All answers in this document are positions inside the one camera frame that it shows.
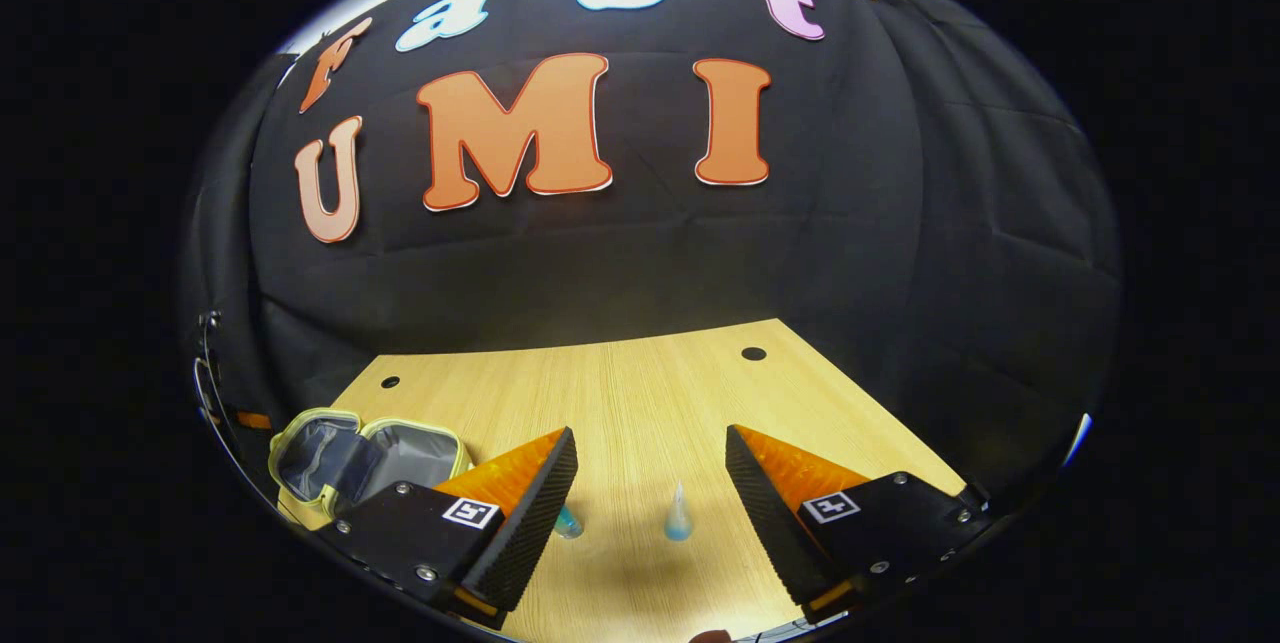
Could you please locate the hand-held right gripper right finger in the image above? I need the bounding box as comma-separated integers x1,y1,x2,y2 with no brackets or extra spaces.
725,423,993,624

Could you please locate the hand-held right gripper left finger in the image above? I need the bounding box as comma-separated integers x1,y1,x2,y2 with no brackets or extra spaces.
330,426,579,629

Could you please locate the blue cosmetic tube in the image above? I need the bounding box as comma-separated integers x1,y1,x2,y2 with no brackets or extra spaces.
664,483,695,542

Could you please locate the pale yellow suitcase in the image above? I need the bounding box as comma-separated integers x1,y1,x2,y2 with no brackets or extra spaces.
268,407,473,529

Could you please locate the black backdrop cloth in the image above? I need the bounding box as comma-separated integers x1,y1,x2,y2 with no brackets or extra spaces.
180,0,1121,524

